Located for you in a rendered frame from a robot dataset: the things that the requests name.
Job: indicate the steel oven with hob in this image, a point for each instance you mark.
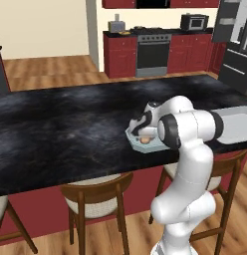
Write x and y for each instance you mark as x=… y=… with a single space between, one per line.
x=153 y=54

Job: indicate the yellow food item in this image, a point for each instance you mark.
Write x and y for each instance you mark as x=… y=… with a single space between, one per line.
x=124 y=33

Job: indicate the grey toaster appliance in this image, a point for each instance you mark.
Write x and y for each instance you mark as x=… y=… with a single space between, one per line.
x=116 y=26

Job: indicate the pale blue tupperware container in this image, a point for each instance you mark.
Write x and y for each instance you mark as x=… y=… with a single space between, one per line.
x=152 y=146

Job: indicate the red base cupboard run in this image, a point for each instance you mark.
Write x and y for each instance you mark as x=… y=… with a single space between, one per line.
x=120 y=56
x=190 y=53

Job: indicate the wooden stool with cream seat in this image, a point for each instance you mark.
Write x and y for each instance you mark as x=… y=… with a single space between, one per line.
x=225 y=176
x=2 y=212
x=95 y=199

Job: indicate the black pan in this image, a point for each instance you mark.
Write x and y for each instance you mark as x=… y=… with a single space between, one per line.
x=139 y=27

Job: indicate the red wall cupboard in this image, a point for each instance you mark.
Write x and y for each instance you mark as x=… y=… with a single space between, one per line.
x=194 y=3
x=119 y=3

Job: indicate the orange peach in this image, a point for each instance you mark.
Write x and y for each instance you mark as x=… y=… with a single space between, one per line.
x=145 y=140

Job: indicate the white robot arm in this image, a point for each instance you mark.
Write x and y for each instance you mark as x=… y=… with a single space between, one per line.
x=192 y=172

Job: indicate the black cabinet edge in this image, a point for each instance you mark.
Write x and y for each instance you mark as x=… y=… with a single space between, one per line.
x=1 y=69

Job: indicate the red island counter base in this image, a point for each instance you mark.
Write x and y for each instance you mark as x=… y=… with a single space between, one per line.
x=39 y=212

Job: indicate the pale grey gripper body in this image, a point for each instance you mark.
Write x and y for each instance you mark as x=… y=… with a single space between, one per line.
x=147 y=132

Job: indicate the dark steel fridge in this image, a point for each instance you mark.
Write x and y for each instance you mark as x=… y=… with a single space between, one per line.
x=236 y=40

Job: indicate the black range hood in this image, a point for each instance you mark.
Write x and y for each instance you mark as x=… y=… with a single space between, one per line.
x=152 y=3

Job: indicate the black microwave oven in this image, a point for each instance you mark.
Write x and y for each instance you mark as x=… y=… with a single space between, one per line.
x=194 y=22

